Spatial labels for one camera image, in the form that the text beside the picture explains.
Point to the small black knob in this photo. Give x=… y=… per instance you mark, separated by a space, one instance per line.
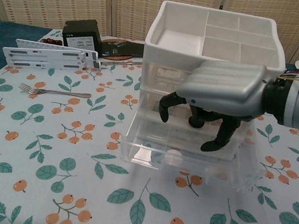
x=196 y=123

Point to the white plastic drawer organizer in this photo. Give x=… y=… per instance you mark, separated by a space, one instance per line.
x=175 y=54

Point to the dark red cherries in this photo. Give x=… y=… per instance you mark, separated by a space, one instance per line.
x=51 y=41

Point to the round woven brown coaster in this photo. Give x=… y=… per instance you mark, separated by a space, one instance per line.
x=119 y=57

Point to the clear plastic drawer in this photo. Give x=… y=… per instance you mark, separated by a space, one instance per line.
x=160 y=77
x=150 y=106
x=132 y=151

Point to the floral fruit print tablecloth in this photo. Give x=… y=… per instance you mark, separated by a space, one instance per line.
x=74 y=162

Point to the white folding stand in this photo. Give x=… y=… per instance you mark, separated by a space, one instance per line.
x=48 y=57

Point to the black printed card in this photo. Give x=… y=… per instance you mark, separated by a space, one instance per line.
x=125 y=47

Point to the metal fork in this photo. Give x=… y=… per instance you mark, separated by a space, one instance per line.
x=56 y=92

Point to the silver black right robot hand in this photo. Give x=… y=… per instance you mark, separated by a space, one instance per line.
x=226 y=87

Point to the black cardboard box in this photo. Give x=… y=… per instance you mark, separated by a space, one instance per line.
x=80 y=29

